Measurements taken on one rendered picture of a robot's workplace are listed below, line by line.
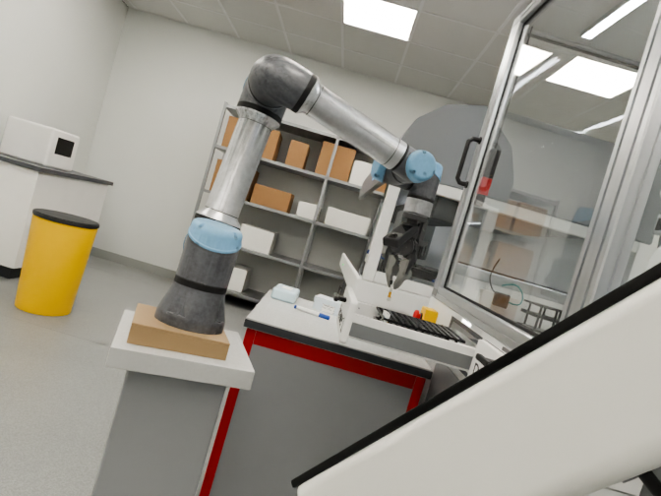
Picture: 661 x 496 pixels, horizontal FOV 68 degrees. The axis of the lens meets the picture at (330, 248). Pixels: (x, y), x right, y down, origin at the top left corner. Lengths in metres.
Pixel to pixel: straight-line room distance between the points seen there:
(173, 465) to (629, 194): 0.99
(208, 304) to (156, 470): 0.35
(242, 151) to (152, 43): 5.10
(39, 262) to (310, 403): 2.48
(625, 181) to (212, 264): 0.78
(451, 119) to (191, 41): 4.33
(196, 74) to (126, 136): 1.06
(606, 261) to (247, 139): 0.81
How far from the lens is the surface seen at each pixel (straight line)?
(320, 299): 1.91
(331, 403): 1.55
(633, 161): 0.94
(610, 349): 0.18
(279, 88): 1.14
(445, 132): 2.24
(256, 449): 1.62
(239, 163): 1.22
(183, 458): 1.15
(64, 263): 3.63
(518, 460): 0.20
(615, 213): 0.93
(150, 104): 6.10
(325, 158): 5.12
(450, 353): 1.29
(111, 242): 6.13
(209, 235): 1.06
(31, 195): 4.35
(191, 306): 1.07
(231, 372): 1.03
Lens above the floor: 1.09
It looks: 2 degrees down
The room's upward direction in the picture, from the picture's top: 16 degrees clockwise
